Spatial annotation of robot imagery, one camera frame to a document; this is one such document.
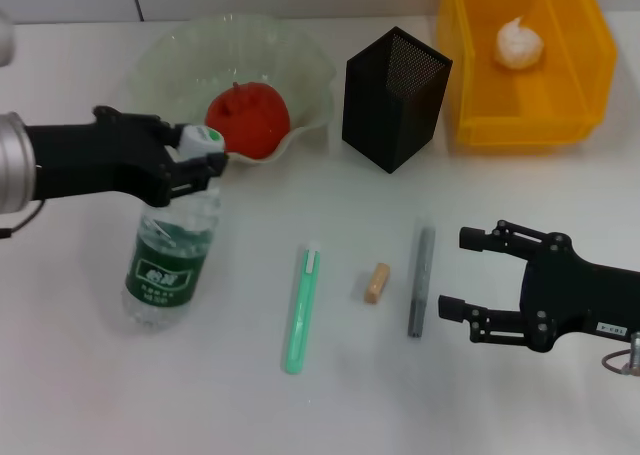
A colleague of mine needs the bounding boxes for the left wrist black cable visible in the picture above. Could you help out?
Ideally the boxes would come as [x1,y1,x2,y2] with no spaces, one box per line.
[0,199,47,240]

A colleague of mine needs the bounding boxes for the red round fruit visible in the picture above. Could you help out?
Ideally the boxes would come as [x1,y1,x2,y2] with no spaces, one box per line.
[204,81,291,159]

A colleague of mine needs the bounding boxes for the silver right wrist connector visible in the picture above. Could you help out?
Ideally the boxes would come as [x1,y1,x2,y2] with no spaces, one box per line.
[621,332,640,377]

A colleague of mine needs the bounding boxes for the green pen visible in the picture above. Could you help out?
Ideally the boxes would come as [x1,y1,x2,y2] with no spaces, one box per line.
[283,241,321,375]

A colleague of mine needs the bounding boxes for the yellow plastic bin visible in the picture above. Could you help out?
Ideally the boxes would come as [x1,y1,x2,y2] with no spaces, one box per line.
[437,0,617,150]

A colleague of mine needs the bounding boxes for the white paper ball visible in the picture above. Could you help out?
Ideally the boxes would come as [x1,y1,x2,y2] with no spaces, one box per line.
[494,17,545,70]

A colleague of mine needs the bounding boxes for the grey pen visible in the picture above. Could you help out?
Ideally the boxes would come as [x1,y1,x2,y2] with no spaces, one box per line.
[405,218,436,339]

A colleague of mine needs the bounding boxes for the green wavy glass fruit bowl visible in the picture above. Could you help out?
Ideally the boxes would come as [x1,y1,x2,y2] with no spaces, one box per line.
[122,14,335,166]

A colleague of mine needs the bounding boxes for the clear green-label water bottle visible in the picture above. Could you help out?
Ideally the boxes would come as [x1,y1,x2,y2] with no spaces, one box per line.
[122,123,227,333]

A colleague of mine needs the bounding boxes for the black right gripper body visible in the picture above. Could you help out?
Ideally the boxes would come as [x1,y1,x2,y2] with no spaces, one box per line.
[519,234,640,352]

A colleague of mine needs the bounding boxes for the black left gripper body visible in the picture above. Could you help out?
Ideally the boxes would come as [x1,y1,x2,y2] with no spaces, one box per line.
[24,107,176,207]

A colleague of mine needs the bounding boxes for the black mesh pen holder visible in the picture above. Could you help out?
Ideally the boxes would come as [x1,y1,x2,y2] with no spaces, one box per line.
[341,25,454,175]

